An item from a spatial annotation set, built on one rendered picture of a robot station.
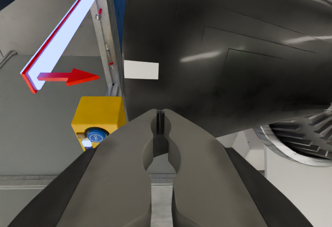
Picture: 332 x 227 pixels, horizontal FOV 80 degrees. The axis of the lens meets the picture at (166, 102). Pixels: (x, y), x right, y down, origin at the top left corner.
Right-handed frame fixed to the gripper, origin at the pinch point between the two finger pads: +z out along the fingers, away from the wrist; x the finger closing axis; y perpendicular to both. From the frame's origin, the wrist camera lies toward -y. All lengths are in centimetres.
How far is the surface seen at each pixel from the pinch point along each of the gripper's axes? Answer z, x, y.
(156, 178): 49, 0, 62
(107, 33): 42.5, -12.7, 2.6
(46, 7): 132, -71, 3
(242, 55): 6.9, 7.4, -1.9
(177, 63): 7.3, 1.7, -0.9
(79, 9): 22.8, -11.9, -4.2
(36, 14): 133, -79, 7
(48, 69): 10.3, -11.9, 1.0
